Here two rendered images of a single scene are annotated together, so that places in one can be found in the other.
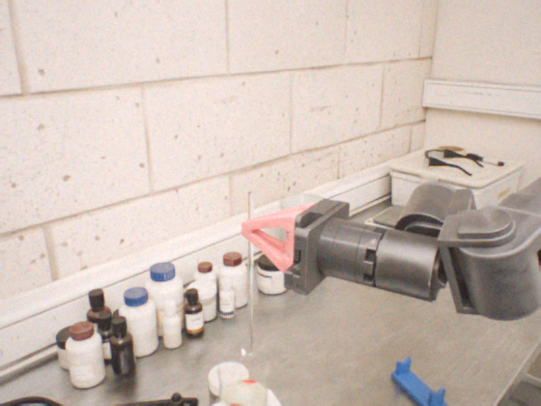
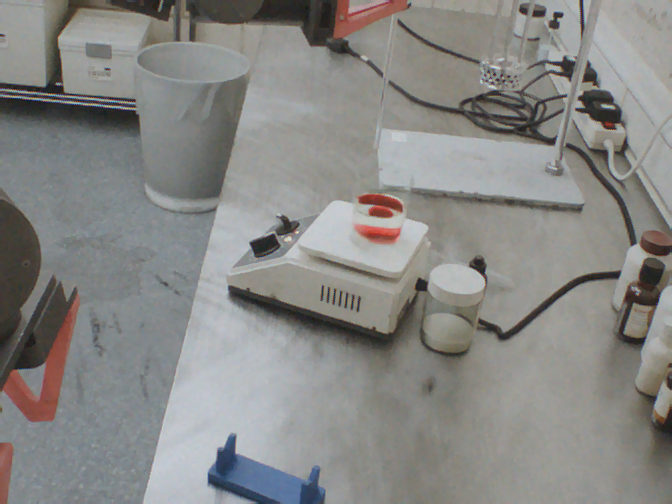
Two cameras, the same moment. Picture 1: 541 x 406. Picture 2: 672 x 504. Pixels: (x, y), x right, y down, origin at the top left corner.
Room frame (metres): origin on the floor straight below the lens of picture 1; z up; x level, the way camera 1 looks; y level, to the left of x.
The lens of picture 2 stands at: (1.07, -0.63, 1.34)
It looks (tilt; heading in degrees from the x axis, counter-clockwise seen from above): 31 degrees down; 134
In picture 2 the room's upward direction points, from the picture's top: 7 degrees clockwise
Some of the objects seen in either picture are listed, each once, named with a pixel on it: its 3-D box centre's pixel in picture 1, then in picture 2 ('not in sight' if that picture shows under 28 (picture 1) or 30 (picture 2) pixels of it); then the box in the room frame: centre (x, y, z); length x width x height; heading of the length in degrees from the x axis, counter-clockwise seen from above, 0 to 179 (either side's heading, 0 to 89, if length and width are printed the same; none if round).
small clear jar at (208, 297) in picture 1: (202, 301); not in sight; (0.88, 0.14, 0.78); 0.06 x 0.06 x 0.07
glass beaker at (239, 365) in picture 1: (243, 394); (381, 208); (0.50, 0.03, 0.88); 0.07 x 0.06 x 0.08; 5
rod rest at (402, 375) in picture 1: (418, 383); (267, 473); (0.65, -0.24, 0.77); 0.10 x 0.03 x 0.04; 24
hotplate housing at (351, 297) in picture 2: not in sight; (338, 264); (0.46, 0.02, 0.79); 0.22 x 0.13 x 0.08; 27
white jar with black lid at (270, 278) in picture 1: (272, 273); not in sight; (0.99, -0.01, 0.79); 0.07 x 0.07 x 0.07
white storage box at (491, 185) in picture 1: (455, 183); not in sight; (1.56, -0.61, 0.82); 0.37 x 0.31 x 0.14; 135
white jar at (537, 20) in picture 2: not in sight; (530, 21); (-0.07, 1.08, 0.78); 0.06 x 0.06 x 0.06
